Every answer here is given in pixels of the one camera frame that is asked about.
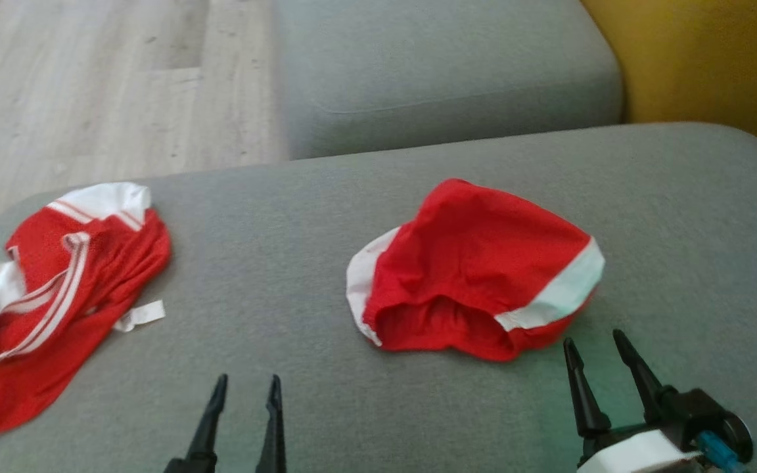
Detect large grey sofa seat cushion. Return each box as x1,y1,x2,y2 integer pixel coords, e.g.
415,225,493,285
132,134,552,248
0,122,757,473

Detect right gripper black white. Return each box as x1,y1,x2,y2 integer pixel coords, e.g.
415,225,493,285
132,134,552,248
563,329,754,473

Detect yellow cushion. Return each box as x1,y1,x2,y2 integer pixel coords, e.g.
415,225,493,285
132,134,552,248
580,0,757,159

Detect red white striped jersey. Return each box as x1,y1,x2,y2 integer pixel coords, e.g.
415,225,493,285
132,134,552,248
0,182,173,435

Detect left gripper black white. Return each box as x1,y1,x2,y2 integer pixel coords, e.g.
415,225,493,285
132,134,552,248
164,374,287,473

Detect red white shorts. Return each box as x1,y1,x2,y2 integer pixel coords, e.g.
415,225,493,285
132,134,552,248
346,178,607,363

